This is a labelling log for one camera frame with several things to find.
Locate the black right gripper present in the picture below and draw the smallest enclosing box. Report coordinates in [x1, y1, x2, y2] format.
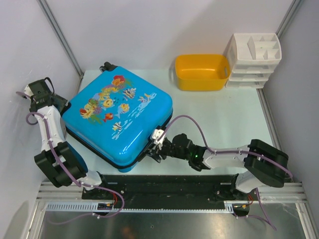
[146, 139, 189, 163]

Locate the blue fish-print kids suitcase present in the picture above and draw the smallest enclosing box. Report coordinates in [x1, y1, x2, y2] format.
[62, 62, 173, 172]

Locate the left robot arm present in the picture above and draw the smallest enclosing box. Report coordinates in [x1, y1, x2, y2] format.
[23, 77, 110, 199]

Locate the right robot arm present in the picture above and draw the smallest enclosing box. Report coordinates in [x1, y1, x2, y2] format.
[148, 129, 291, 200]

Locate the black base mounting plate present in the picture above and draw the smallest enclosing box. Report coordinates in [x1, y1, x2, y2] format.
[82, 174, 292, 210]

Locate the yellow plastic basket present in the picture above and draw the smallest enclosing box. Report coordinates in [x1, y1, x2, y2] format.
[175, 54, 230, 91]

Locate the white plastic drawer organizer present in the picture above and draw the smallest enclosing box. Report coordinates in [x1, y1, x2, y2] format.
[225, 33, 282, 89]

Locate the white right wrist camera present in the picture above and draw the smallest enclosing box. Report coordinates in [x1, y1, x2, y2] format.
[151, 129, 165, 145]

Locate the aluminium frame rail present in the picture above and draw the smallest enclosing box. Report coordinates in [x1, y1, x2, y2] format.
[36, 181, 87, 203]

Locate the grey slotted cable duct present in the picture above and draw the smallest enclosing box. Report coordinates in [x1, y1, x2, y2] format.
[45, 201, 250, 213]

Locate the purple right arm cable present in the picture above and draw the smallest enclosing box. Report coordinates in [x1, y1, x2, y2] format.
[161, 115, 294, 231]

